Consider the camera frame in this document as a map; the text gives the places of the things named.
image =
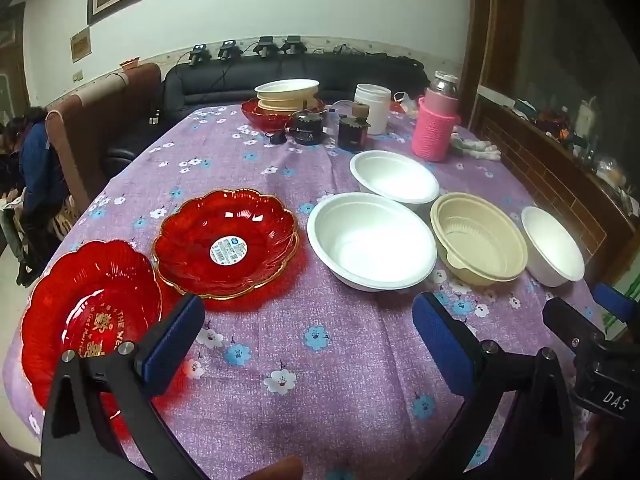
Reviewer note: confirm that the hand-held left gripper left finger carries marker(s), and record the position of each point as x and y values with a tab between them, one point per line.
170	350

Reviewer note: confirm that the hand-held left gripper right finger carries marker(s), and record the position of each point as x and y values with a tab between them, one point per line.
442	345

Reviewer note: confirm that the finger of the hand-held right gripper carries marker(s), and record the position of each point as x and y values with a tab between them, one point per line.
572	325
620	302

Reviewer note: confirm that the beige plastic bowl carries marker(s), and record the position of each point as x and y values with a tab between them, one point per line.
475	240

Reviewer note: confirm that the large white foam bowl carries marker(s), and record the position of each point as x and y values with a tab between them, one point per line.
370	245

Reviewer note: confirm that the stack of plates and dishes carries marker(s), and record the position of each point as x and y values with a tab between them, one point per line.
285	104

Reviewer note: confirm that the small white foam bowl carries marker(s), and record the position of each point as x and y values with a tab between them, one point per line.
550	245

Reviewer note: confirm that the purple floral tablecloth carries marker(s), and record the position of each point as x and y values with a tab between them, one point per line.
350	335

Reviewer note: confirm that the red plate with gold rim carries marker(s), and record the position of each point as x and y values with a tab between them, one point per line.
190	240

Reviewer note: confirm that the red plate with gold lettering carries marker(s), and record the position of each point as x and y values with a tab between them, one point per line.
75	290

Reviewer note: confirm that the medium white foam bowl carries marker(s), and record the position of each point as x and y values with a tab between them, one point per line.
395	175

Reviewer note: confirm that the white gloves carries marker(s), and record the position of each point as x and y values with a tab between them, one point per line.
475	149

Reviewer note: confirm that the open booklet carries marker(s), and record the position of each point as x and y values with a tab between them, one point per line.
12	203

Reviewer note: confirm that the flask in pink knit sleeve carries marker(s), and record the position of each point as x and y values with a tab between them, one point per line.
434	130

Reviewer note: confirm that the dark jar with cork lid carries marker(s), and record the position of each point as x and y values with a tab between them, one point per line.
352	132

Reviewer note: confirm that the brown armchair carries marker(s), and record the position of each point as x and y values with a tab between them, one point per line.
100	125

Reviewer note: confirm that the clear plastic bag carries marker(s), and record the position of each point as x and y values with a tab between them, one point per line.
407	102

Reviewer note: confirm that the white plastic container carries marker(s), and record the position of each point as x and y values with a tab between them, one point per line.
372	105

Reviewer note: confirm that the black jar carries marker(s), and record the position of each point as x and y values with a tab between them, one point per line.
306	130

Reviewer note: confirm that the black leather sofa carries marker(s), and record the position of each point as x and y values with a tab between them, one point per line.
210	87

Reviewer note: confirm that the wooden glass-panel doors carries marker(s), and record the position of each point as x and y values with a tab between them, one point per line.
12	60

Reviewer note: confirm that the wall socket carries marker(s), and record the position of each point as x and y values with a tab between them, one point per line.
77	76

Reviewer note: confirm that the black camera device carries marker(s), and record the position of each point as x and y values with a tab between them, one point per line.
229	50
198	54
292	44
264	46

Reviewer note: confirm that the small wall plaque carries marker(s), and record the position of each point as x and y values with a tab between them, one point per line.
80	46

